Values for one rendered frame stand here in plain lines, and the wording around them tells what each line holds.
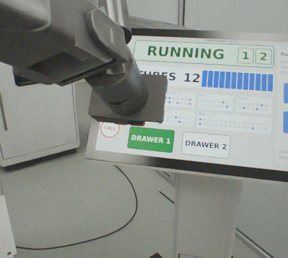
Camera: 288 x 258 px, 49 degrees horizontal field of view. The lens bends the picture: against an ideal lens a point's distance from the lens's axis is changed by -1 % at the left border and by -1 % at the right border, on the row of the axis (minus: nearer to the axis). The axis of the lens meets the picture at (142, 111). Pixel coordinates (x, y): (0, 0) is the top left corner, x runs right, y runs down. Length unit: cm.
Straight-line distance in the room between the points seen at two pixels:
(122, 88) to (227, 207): 55
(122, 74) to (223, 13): 129
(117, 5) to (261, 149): 41
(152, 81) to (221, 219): 50
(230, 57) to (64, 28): 51
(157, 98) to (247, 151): 28
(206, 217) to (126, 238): 105
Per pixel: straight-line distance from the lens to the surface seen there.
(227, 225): 86
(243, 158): 65
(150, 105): 42
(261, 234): 180
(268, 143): 66
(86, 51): 26
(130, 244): 183
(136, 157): 65
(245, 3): 151
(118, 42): 30
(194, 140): 64
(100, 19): 28
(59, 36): 24
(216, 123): 65
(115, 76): 33
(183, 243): 91
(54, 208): 210
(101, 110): 43
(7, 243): 71
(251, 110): 67
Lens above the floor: 131
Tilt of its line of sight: 23 degrees down
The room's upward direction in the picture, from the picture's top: straight up
